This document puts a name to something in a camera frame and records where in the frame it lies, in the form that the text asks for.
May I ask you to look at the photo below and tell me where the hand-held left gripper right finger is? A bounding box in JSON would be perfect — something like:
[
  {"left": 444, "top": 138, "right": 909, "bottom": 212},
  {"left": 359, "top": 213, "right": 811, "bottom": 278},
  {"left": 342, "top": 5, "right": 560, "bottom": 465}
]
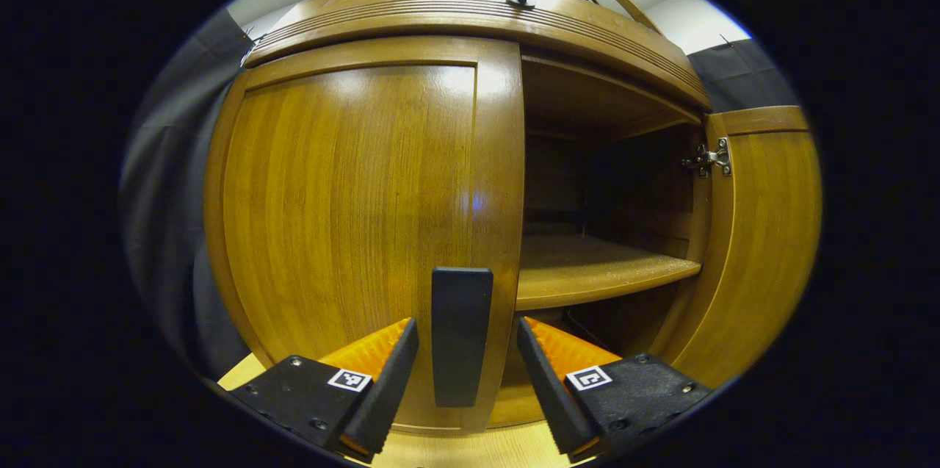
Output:
[{"left": 516, "top": 316, "right": 712, "bottom": 463}]

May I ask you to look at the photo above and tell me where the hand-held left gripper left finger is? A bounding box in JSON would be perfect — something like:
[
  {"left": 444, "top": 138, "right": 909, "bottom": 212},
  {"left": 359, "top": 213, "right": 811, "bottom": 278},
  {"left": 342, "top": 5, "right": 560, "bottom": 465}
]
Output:
[{"left": 229, "top": 317, "right": 419, "bottom": 463}]

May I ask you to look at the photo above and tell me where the black door handle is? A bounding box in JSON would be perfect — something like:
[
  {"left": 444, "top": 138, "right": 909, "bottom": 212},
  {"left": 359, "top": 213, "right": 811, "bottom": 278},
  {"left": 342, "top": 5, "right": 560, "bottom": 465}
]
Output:
[{"left": 431, "top": 267, "right": 494, "bottom": 408}]

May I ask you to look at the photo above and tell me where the wooden shoe cabinet door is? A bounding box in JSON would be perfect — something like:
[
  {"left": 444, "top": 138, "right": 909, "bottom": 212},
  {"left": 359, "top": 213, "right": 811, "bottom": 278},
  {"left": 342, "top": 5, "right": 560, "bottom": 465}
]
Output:
[
  {"left": 650, "top": 107, "right": 822, "bottom": 389},
  {"left": 204, "top": 36, "right": 526, "bottom": 433}
]

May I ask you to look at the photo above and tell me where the wooden double-door shoe cabinet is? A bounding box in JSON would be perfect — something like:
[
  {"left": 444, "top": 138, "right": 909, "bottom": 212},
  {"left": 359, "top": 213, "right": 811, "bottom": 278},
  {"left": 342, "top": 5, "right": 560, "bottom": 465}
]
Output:
[{"left": 204, "top": 0, "right": 822, "bottom": 433}]

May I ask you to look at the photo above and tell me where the wooden cabinet inner shelf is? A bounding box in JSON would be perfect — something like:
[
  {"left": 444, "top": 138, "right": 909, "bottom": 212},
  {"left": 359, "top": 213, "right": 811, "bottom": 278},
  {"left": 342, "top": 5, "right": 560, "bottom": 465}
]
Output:
[{"left": 516, "top": 235, "right": 702, "bottom": 311}]

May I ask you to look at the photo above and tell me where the silver door hinge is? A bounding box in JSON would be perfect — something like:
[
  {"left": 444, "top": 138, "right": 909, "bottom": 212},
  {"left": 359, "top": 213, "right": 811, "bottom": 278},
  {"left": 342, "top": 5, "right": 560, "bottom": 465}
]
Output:
[{"left": 681, "top": 137, "right": 733, "bottom": 179}]

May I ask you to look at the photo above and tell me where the wooden cabinet drawer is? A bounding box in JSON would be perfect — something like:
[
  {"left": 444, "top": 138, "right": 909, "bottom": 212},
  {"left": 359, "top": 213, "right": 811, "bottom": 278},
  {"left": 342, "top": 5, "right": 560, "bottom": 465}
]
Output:
[{"left": 242, "top": 0, "right": 712, "bottom": 112}]

